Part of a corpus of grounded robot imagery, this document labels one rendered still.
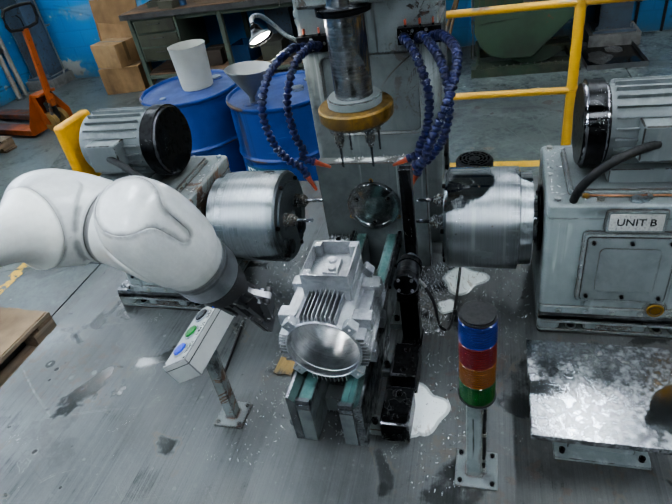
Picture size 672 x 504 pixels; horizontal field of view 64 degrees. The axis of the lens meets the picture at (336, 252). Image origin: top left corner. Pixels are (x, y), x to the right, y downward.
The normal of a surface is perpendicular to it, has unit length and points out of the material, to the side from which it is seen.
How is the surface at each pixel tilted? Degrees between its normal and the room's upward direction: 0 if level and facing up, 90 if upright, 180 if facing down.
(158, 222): 82
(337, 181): 90
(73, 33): 90
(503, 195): 36
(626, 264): 90
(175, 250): 101
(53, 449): 0
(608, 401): 0
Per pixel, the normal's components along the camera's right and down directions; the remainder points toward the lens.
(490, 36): -0.20, 0.55
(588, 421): -0.15, -0.80
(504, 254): -0.21, 0.72
